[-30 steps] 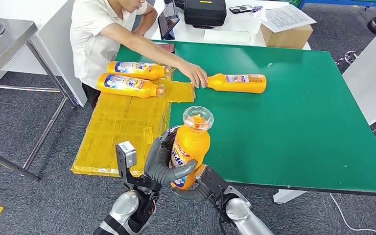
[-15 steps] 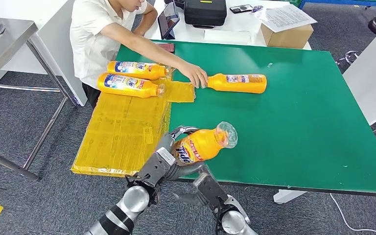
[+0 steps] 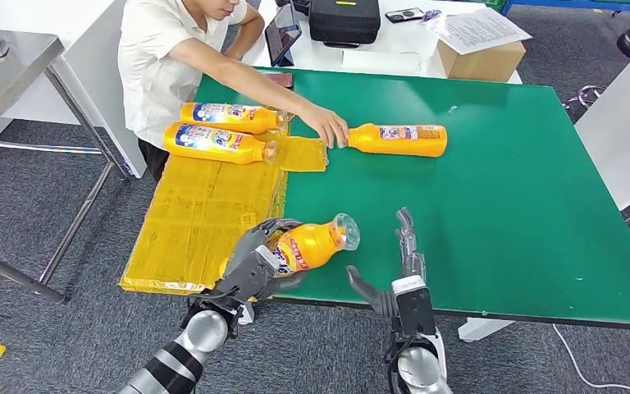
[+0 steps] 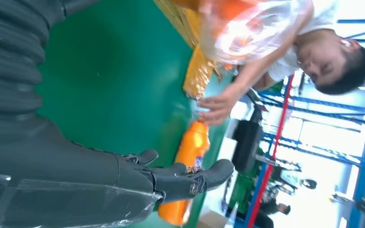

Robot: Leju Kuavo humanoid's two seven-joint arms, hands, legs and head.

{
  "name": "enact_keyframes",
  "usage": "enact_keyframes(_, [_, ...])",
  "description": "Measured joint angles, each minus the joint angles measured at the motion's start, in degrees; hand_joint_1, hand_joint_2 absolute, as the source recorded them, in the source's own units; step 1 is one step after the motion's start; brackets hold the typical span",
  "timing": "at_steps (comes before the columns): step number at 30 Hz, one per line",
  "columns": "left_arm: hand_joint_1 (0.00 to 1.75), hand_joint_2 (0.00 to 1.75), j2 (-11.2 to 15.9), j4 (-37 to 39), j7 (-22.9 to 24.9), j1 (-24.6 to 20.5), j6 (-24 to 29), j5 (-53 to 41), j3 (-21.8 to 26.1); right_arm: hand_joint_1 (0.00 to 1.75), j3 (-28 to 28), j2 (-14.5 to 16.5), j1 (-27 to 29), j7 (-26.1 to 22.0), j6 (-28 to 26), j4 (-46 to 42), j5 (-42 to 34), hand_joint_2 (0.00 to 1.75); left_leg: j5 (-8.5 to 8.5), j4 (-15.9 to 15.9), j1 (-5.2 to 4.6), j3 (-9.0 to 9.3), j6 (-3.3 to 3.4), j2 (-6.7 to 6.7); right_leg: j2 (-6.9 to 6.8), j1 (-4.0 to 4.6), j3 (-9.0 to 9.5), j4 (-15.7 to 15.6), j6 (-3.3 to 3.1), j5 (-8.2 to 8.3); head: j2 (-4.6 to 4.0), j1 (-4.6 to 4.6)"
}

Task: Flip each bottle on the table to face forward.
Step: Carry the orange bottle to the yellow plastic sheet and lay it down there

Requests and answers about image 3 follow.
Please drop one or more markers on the person's right hand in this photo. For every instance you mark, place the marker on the person's right hand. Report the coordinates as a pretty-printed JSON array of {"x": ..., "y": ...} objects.
[{"x": 326, "y": 125}]

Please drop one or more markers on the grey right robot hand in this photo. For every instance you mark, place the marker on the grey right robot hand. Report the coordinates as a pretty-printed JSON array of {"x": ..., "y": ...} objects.
[{"x": 410, "y": 255}]

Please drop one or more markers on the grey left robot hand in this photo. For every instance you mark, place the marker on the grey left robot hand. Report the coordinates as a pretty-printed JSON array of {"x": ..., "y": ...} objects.
[{"x": 260, "y": 231}]

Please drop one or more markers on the orange detergent bottle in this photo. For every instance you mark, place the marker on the orange detergent bottle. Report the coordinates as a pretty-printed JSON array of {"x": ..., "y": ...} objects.
[
  {"x": 315, "y": 245},
  {"x": 222, "y": 116},
  {"x": 402, "y": 146},
  {"x": 212, "y": 143}
]

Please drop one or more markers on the smartphone with reddish screen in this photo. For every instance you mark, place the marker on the smartphone with reddish screen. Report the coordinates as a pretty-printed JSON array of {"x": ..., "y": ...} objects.
[{"x": 283, "y": 80}]

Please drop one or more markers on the person's left forearm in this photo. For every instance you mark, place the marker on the person's left forearm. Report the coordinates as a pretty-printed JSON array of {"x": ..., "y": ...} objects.
[{"x": 247, "y": 32}]

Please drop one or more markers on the person's right forearm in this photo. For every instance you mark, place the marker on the person's right forearm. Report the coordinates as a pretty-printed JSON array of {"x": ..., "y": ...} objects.
[{"x": 271, "y": 89}]

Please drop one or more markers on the yellow taped cardboard mat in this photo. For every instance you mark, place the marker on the yellow taped cardboard mat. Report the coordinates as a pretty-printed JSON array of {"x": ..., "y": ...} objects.
[{"x": 195, "y": 212}]

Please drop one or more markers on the white table foot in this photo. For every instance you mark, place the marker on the white table foot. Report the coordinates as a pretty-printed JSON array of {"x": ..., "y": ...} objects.
[
  {"x": 482, "y": 330},
  {"x": 247, "y": 315}
]

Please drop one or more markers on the black tablet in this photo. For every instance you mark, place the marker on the black tablet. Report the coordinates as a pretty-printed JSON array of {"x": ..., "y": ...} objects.
[{"x": 282, "y": 32}]

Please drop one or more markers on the black carrying case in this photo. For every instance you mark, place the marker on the black carrying case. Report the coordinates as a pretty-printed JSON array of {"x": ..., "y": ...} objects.
[{"x": 344, "y": 21}]

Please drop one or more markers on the white desk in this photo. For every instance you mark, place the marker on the white desk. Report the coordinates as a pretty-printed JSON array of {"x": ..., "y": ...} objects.
[{"x": 402, "y": 39}]

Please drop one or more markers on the black smartphone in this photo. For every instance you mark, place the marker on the black smartphone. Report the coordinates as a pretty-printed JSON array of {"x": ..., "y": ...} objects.
[{"x": 404, "y": 15}]

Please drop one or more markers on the small purple item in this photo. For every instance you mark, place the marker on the small purple item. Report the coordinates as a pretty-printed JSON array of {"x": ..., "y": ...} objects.
[{"x": 430, "y": 16}]

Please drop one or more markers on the brown cardboard box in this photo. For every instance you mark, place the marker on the brown cardboard box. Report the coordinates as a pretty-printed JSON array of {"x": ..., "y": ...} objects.
[{"x": 478, "y": 64}]

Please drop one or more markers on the printed paper sheet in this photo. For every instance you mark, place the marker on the printed paper sheet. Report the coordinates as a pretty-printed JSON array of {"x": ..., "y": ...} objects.
[{"x": 478, "y": 30}]

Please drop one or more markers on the person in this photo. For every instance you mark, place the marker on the person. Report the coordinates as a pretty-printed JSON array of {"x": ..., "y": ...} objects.
[{"x": 157, "y": 60}]

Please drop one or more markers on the white panel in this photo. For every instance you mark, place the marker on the white panel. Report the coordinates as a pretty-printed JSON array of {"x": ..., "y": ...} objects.
[{"x": 623, "y": 125}]

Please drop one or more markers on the blue metal rack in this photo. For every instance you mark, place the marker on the blue metal rack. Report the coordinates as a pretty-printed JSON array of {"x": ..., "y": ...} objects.
[{"x": 565, "y": 4}]

